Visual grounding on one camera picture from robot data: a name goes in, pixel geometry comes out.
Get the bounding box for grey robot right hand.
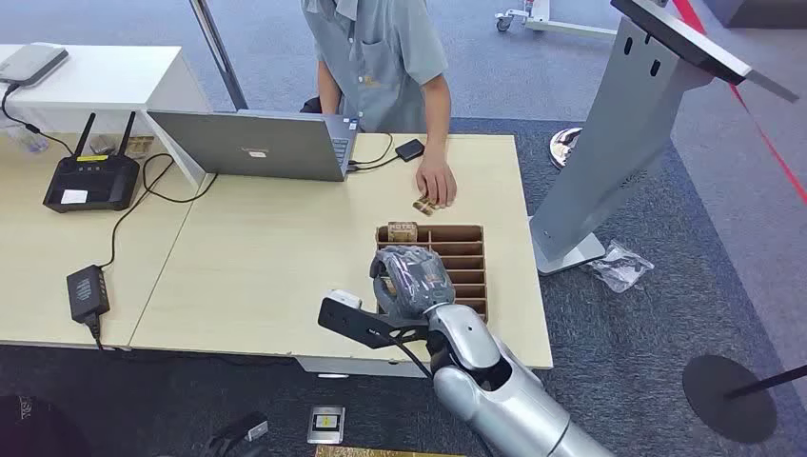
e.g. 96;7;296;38
368;244;457;323

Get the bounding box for person's left hand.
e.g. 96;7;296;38
414;148;459;209

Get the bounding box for hotel card in holder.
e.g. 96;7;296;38
386;221;420;244

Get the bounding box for brown slotted card holder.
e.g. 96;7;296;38
375;224;490;323

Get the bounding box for person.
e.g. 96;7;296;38
300;0;459;209

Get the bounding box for small grey card reader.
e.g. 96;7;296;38
306;405;346;446

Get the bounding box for small black usb hub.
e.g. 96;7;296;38
395;138;426;164

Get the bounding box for round chrome base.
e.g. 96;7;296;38
549;127;584;170

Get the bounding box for gold patterned sheet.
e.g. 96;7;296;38
315;445;468;457

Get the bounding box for grey kiosk stand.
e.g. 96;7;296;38
528;15;717;277

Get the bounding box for grey laptop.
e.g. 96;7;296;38
146;109;361;184

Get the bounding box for white wheeled base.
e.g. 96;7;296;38
494;0;620;38

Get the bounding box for clear plastic bag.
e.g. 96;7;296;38
586;239;655;294

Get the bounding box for black handheld device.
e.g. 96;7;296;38
205;412;270;457

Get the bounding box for slanted metal pole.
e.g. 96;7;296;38
188;0;249;112

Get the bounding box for black kiosk screen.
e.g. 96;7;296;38
610;0;800;104

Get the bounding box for small patterned box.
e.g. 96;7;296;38
124;135;156;160

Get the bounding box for black power adapter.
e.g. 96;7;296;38
66;265;111;324

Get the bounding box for red barrier belt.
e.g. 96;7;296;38
671;0;807;207

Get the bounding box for black router with antennas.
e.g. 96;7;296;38
42;111;141;214

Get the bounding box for black round stanchion base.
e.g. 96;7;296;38
681;354;778;446

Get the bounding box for white side table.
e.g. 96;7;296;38
0;44;213;190

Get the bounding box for black stanchion pole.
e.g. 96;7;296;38
723;364;807;401

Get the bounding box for black rounded object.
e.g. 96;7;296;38
0;395;92;457

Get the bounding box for clear plastic bottle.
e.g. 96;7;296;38
0;123;50;154

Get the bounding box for flat grey device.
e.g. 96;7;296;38
0;42;69;88

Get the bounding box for black laptop cables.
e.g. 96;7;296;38
346;132;403;173

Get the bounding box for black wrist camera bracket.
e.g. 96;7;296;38
317;296;433;351

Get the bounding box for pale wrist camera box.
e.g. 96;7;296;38
326;288;364;310

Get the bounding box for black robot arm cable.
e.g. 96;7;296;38
389;339;438;381

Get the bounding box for black power cable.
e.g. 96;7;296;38
85;152;220;352

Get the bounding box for black device cable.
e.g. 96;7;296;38
0;83;75;156

